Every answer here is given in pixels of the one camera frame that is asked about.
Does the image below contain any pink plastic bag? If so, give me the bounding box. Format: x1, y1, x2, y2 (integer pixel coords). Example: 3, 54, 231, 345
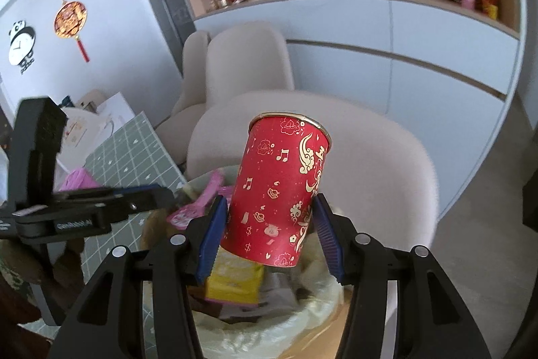
58, 168, 101, 192

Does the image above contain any white low cabinet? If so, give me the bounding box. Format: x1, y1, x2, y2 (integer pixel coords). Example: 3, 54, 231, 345
193, 0, 528, 219

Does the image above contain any beige small device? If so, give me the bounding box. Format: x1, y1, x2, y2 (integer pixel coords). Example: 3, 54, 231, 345
75, 89, 107, 112

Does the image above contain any green checked tablecloth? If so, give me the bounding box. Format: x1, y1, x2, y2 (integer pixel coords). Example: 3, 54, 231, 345
17, 111, 188, 359

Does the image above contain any red patterned paper cup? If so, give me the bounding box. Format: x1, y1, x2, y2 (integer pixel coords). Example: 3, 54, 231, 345
219, 112, 333, 268

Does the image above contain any red hanging wall ornament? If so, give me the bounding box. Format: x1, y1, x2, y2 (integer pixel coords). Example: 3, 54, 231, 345
53, 0, 92, 64

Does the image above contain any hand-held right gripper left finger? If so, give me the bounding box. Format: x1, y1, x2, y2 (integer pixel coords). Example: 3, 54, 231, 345
48, 195, 230, 359

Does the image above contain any dark grey tall cabinet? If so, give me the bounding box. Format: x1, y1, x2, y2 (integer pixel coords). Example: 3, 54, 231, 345
127, 0, 197, 91

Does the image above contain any pink yellow snack packet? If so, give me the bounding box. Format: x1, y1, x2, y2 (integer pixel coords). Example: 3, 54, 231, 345
166, 171, 234, 230

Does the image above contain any person's left forearm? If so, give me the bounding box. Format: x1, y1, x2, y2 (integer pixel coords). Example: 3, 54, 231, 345
0, 237, 87, 328

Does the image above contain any yellow printed packet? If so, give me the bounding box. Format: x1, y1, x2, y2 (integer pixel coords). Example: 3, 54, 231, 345
204, 247, 265, 306

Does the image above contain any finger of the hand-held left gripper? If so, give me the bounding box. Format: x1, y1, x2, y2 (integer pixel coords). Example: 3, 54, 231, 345
52, 184, 169, 201
99, 191, 176, 226

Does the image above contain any panda wall clock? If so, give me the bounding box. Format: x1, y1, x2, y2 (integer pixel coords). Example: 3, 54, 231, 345
7, 20, 37, 76

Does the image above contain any yellow red small package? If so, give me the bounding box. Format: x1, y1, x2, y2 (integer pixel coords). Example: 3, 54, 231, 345
480, 0, 499, 22

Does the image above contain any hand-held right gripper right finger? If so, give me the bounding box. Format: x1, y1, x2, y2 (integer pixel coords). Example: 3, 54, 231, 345
312, 194, 492, 359

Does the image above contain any bin with pale plastic liner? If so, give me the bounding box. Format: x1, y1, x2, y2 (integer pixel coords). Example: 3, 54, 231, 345
141, 170, 359, 359

